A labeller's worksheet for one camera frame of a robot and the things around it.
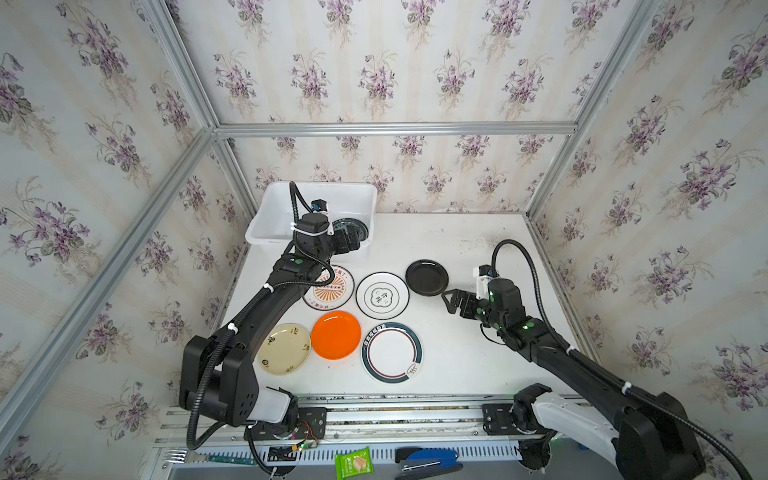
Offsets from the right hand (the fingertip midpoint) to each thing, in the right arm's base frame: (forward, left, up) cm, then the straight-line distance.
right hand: (451, 298), depth 83 cm
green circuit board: (-35, +54, -12) cm, 65 cm away
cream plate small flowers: (-9, +48, -12) cm, 51 cm away
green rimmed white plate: (-11, +17, -12) cm, 23 cm away
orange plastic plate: (-5, +34, -12) cm, 36 cm away
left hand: (+16, +30, +14) cm, 36 cm away
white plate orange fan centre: (+8, +35, -11) cm, 38 cm away
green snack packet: (-36, +26, -11) cm, 46 cm away
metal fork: (-34, +67, -12) cm, 76 cm away
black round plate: (+15, +4, -12) cm, 19 cm away
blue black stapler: (-36, +12, -10) cm, 39 cm away
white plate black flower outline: (+8, +20, -11) cm, 24 cm away
